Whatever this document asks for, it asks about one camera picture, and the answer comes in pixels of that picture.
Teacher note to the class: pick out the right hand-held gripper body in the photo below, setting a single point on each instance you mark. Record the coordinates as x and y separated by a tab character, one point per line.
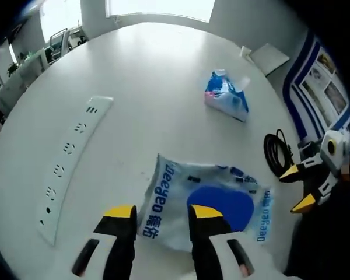
336	148

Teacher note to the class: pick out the clear package with blue pad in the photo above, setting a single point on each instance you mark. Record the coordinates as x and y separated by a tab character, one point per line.
175	186

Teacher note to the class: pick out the person's dark clothing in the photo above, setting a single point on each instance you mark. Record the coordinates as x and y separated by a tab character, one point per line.
323	248

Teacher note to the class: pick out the white office desk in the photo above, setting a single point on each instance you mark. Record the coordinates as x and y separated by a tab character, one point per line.
20	78

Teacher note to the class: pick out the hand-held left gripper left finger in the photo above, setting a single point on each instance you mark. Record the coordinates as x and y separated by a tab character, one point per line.
116	233

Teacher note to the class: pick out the mesh office chair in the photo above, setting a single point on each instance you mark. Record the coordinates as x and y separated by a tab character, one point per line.
58	43

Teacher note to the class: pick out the green potted plant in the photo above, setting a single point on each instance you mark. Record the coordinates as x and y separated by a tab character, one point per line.
13	70

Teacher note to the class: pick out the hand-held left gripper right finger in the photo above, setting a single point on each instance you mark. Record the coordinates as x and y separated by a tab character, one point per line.
210	233

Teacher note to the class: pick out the blue tissue pack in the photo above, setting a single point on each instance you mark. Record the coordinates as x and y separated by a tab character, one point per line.
224	96

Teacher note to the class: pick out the blue wall poster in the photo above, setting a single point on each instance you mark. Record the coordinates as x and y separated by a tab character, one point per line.
318	87

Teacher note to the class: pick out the white power strip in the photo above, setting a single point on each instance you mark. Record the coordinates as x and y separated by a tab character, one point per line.
73	151

